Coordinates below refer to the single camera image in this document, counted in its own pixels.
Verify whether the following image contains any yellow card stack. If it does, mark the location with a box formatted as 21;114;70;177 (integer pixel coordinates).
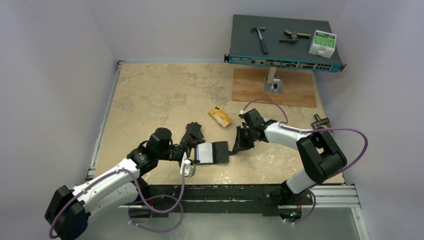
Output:
208;106;232;128

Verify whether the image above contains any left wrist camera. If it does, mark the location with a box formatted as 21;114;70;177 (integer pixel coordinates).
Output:
179;153;197;178

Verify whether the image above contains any wooden board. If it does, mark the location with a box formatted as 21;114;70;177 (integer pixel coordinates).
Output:
231;68;317;108

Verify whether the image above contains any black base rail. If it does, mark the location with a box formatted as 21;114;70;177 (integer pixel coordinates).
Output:
127;183;314;220

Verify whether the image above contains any white green box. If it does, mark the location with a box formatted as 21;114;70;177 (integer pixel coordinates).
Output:
308;30;337;59

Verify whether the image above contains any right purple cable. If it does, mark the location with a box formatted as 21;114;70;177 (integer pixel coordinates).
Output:
241;98;369;186

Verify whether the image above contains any metal stand bracket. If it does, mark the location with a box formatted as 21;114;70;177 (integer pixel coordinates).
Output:
264;67;283;94

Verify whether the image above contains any small hammer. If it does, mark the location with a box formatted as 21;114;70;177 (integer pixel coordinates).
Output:
250;26;269;55

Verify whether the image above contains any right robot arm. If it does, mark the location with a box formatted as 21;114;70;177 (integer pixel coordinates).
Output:
231;108;347;204

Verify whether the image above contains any black leather card holder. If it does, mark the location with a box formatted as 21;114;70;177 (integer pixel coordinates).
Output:
194;141;230;165

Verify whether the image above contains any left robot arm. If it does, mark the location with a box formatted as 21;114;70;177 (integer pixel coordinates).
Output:
44;127;198;240

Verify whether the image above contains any metal clamp tool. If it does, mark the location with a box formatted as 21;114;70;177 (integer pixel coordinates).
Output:
278;29;311;44

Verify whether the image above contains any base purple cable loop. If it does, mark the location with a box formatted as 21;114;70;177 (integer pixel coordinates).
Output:
127;193;185;233

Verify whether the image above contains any blue network switch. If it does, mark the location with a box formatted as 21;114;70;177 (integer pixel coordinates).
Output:
224;14;346;73

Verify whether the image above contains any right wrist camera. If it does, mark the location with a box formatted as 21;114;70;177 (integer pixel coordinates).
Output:
238;109;253;128

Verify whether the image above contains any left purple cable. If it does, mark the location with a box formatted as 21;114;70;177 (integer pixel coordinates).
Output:
48;167;187;239

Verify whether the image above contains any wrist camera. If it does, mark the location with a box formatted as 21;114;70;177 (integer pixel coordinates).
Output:
238;109;253;128
179;153;197;178

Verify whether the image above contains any metal crank handle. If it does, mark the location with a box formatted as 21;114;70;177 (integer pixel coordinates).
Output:
311;113;332;130

